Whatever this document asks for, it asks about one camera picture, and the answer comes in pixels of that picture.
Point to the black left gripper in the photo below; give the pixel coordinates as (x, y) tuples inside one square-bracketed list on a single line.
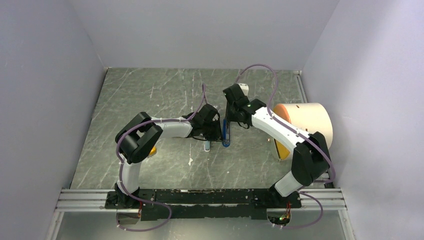
[(217, 136)]

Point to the small white light-blue stapler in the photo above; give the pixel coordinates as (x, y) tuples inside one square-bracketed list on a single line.
[(207, 146)]

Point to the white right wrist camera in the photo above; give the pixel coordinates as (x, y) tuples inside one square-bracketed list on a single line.
[(245, 88)]

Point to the aluminium rail frame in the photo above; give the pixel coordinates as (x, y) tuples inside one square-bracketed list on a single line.
[(93, 201)]

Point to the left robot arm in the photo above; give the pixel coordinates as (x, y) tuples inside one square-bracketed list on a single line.
[(137, 140)]

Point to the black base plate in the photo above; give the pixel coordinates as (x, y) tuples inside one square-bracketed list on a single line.
[(253, 203)]

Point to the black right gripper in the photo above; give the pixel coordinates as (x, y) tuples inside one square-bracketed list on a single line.
[(230, 117)]

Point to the yellow capped round object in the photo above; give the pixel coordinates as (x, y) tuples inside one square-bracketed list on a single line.
[(153, 151)]

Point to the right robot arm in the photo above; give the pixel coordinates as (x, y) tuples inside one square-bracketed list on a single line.
[(309, 152)]

